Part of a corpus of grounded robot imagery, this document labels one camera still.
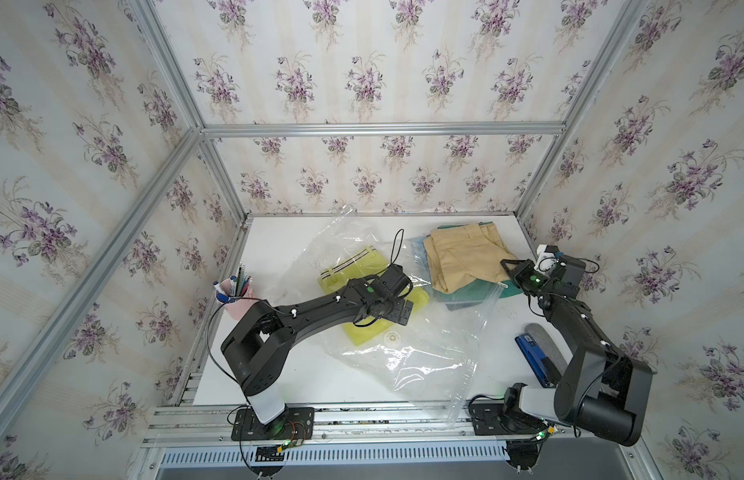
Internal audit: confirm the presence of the green garment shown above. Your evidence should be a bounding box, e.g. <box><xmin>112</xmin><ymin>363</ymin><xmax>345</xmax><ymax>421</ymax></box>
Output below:
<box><xmin>434</xmin><ymin>223</ymin><xmax>523</xmax><ymax>300</ymax></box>

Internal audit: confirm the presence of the yellow garment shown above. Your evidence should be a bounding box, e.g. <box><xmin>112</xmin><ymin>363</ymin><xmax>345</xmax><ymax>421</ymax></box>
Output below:
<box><xmin>316</xmin><ymin>246</ymin><xmax>430</xmax><ymax>346</ymax></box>

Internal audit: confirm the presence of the clear plastic vacuum bag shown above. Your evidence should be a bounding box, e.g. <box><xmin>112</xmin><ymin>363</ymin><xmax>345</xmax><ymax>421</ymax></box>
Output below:
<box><xmin>266</xmin><ymin>207</ymin><xmax>506</xmax><ymax>426</ymax></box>

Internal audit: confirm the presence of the beige garment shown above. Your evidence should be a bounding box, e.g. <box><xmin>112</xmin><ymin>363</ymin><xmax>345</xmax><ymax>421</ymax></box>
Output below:
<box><xmin>422</xmin><ymin>221</ymin><xmax>520</xmax><ymax>295</ymax></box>

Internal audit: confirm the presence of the light blue garment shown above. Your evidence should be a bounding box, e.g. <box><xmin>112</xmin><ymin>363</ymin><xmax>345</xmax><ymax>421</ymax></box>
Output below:
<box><xmin>409</xmin><ymin>235</ymin><xmax>432</xmax><ymax>284</ymax></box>

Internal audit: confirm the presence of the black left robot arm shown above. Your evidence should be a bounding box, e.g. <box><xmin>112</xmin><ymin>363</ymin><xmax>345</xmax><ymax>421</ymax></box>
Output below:
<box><xmin>220</xmin><ymin>264</ymin><xmax>414</xmax><ymax>426</ymax></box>

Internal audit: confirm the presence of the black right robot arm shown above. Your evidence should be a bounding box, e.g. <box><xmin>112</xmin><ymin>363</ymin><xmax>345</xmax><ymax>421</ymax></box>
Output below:
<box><xmin>501</xmin><ymin>251</ymin><xmax>654</xmax><ymax>447</ymax></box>

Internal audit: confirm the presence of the pink pen cup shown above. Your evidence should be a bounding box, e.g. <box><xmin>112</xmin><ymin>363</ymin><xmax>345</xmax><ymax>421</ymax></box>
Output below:
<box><xmin>213</xmin><ymin>263</ymin><xmax>255</xmax><ymax>321</ymax></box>

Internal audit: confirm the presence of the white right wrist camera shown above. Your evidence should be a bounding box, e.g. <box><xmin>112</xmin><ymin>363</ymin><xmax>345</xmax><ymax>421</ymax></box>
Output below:
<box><xmin>535</xmin><ymin>244</ymin><xmax>565</xmax><ymax>274</ymax></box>

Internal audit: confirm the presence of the aluminium mounting rail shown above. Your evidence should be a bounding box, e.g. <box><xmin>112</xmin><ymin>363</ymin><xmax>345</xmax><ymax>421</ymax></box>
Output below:
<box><xmin>140</xmin><ymin>398</ymin><xmax>559</xmax><ymax>448</ymax></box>

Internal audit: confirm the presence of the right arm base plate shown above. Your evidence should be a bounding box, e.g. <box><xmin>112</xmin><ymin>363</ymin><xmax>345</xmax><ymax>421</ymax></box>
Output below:
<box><xmin>467</xmin><ymin>398</ymin><xmax>546</xmax><ymax>437</ymax></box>

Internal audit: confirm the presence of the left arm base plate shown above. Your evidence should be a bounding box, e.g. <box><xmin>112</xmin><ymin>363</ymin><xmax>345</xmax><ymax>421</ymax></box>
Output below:
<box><xmin>228</xmin><ymin>406</ymin><xmax>316</xmax><ymax>442</ymax></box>

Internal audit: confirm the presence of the white slotted cable duct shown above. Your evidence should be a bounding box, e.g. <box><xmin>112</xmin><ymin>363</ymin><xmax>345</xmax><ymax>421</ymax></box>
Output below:
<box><xmin>159</xmin><ymin>440</ymin><xmax>510</xmax><ymax>469</ymax></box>

